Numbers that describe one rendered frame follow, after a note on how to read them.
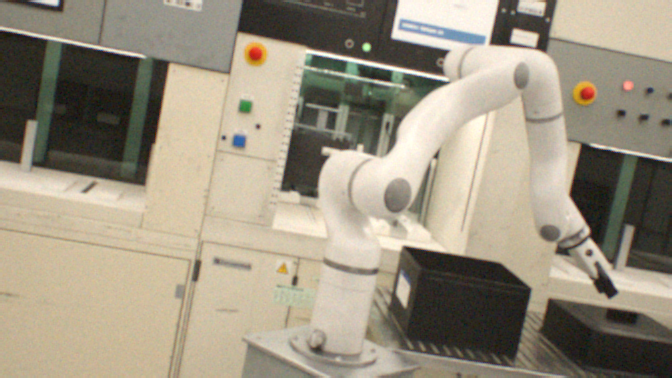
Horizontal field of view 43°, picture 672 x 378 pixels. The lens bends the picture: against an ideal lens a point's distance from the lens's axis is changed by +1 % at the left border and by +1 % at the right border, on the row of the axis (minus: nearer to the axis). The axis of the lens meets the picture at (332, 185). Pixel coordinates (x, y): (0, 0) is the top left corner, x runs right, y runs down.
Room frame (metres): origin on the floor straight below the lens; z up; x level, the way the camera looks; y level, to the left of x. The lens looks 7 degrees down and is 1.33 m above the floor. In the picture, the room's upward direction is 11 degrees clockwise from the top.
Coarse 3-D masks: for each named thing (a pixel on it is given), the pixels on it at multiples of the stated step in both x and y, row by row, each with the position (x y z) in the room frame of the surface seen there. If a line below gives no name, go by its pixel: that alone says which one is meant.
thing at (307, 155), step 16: (320, 112) 3.06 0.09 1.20; (320, 128) 3.06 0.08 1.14; (304, 144) 2.97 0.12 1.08; (320, 144) 2.97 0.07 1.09; (336, 144) 2.98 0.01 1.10; (352, 144) 2.99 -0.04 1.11; (288, 160) 2.96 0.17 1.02; (304, 160) 2.97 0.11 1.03; (320, 160) 2.98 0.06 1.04; (288, 176) 2.96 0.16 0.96; (304, 176) 2.97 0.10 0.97
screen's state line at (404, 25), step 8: (400, 24) 2.47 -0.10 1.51; (408, 24) 2.48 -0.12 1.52; (416, 24) 2.48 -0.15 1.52; (424, 24) 2.48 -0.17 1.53; (416, 32) 2.48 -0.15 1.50; (424, 32) 2.48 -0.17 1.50; (432, 32) 2.49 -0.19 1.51; (440, 32) 2.49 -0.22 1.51; (448, 32) 2.49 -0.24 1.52; (456, 32) 2.49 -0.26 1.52; (464, 32) 2.50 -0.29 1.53; (456, 40) 2.49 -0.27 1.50; (464, 40) 2.50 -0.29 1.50; (472, 40) 2.50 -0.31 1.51; (480, 40) 2.50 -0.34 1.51
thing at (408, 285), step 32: (416, 256) 2.24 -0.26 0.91; (448, 256) 2.25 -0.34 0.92; (416, 288) 1.97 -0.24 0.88; (448, 288) 1.97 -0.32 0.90; (480, 288) 1.98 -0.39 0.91; (512, 288) 1.99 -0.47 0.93; (416, 320) 1.96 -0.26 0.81; (448, 320) 1.97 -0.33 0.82; (480, 320) 1.98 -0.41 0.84; (512, 320) 1.99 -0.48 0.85; (512, 352) 1.99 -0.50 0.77
